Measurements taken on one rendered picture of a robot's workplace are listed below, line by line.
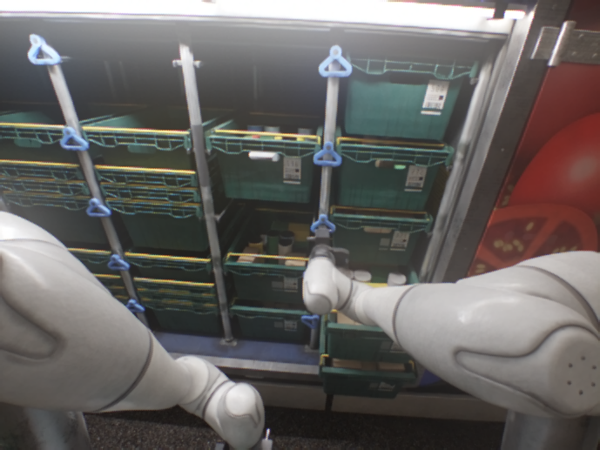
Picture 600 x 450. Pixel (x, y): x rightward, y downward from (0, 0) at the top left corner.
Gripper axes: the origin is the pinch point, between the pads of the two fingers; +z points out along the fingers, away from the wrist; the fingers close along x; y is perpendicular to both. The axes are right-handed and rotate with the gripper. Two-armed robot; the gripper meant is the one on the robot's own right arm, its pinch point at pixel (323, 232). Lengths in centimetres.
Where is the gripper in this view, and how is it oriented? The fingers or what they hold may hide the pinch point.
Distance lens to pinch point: 107.3
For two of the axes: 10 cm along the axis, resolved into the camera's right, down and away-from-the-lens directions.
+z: 0.5, -4.9, 8.7
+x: 0.1, 8.7, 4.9
